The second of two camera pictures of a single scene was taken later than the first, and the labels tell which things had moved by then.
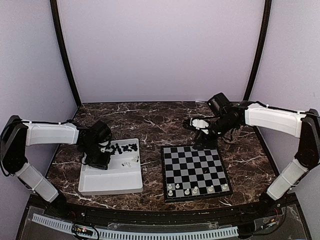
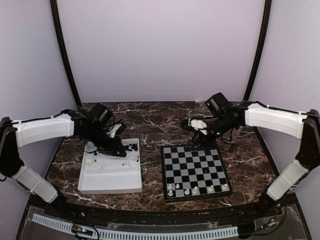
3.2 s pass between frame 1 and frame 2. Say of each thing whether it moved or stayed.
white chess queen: stayed
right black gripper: stayed
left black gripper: moved
